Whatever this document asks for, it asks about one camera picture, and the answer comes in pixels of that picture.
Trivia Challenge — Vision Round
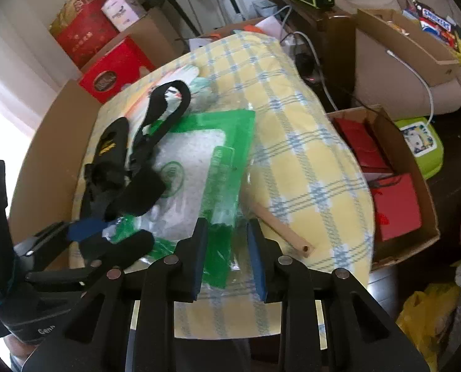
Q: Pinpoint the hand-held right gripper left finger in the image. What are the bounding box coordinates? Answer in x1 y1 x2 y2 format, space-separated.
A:
21 218 210 372

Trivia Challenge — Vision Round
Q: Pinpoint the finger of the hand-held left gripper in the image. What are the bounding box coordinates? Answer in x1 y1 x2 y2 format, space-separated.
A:
24 229 155 284
15 219 107 259

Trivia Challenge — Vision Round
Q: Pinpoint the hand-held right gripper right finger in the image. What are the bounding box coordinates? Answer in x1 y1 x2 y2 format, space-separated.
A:
247 219 433 372

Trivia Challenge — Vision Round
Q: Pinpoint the black insole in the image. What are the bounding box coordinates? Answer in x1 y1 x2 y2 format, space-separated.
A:
105 163 166 219

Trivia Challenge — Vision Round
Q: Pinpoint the green and white plastic package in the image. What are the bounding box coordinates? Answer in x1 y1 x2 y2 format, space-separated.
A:
102 110 257 290

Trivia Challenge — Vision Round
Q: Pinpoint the green plastic comb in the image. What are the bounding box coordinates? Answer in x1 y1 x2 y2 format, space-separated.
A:
199 145 242 227

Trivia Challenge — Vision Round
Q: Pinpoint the yellow plaid cloth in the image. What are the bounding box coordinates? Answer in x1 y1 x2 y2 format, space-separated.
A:
71 31 375 339

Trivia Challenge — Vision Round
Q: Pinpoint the red paper bag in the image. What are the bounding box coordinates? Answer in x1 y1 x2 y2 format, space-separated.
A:
369 173 424 241
333 118 395 174

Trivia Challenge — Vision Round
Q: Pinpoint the red gift box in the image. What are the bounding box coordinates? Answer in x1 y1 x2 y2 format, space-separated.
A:
78 40 156 104

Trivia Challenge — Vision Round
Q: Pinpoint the yellow plastic bag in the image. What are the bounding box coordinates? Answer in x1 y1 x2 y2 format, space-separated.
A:
395 282 461 371

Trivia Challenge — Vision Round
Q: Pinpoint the cardboard box with red bags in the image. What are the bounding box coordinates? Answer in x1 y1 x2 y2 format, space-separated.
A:
325 104 441 272

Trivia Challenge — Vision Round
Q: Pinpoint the large red box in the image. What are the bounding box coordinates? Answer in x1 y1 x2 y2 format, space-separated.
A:
56 0 119 67

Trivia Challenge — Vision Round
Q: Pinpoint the green lidded container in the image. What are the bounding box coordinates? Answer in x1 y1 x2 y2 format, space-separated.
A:
394 117 445 179

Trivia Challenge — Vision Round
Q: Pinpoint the large brown cardboard box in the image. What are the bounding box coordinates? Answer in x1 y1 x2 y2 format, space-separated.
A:
116 8 179 71

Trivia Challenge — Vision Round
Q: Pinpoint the beige sofa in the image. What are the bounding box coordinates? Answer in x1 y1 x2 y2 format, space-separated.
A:
351 0 461 114

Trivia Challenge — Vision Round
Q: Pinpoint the pink and white small box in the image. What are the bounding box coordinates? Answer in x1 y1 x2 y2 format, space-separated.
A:
101 0 146 32

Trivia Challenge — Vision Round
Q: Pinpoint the white paper bag orange print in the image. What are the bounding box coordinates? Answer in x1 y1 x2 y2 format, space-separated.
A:
190 16 288 48

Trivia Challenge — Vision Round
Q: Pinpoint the dark wooden cabinet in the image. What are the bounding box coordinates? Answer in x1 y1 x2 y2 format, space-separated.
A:
268 0 358 103

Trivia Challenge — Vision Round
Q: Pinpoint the shallow cardboard tray box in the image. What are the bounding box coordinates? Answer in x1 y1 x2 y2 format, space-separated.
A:
356 8 461 86

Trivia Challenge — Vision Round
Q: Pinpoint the pile of snack packets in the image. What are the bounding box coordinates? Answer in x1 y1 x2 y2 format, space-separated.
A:
403 0 461 64

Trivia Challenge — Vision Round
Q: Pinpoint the painted paper fan wooden handle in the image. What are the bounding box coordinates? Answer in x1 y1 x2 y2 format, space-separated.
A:
126 65 317 259

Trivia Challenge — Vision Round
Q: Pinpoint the black strap loop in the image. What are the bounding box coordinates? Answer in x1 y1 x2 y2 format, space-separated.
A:
128 81 191 175

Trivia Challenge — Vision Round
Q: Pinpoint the white cable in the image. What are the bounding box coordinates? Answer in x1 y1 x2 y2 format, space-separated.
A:
386 49 437 125

